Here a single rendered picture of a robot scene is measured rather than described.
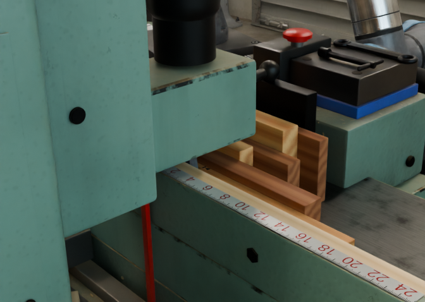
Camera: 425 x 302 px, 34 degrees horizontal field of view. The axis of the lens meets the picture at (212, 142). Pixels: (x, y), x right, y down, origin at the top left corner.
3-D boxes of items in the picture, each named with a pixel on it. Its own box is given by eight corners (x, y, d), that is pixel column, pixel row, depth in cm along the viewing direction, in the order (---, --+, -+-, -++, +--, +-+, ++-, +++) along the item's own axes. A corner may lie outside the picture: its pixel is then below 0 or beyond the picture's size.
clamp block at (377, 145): (425, 174, 74) (435, 95, 70) (346, 218, 66) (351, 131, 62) (319, 134, 84) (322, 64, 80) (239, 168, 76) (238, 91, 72)
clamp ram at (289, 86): (353, 162, 69) (359, 76, 65) (303, 186, 65) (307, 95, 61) (286, 136, 75) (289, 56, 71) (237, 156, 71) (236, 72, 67)
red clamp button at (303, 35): (318, 39, 70) (319, 30, 69) (298, 45, 68) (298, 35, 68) (296, 34, 72) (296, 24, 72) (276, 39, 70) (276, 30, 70)
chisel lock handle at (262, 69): (284, 81, 65) (284, 60, 64) (233, 97, 61) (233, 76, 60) (269, 76, 66) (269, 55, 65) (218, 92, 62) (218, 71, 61)
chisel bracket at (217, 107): (257, 151, 61) (258, 59, 58) (127, 204, 53) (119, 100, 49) (203, 127, 66) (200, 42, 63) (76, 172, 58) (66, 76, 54)
